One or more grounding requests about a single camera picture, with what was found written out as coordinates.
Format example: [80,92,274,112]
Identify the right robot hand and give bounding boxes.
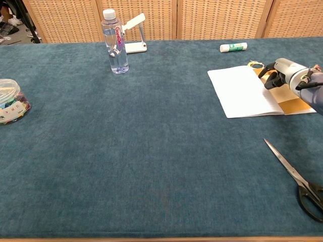
[257,57,315,93]

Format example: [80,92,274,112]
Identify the orange cream bookmark with tassel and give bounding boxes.
[246,59,317,115]

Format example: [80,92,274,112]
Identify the open white notebook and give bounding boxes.
[207,65,317,118]

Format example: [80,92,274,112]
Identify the white green glue stick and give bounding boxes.
[220,42,248,53]

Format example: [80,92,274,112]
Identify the wicker folding screen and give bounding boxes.
[22,0,323,43]

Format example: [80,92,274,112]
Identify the white folding phone stand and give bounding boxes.
[121,13,148,54]

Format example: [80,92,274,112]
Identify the clear plastic water bottle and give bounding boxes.
[101,9,130,75]

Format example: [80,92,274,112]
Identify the teal blue table cloth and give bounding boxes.
[0,36,323,239]

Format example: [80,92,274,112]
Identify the black tripod stand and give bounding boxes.
[10,0,42,44]

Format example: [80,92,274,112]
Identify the white sneaker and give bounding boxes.
[8,15,24,26]

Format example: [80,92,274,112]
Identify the clear jar of colourful clips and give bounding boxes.
[0,79,32,125]

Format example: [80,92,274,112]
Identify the black handled steel scissors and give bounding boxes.
[263,138,323,223]

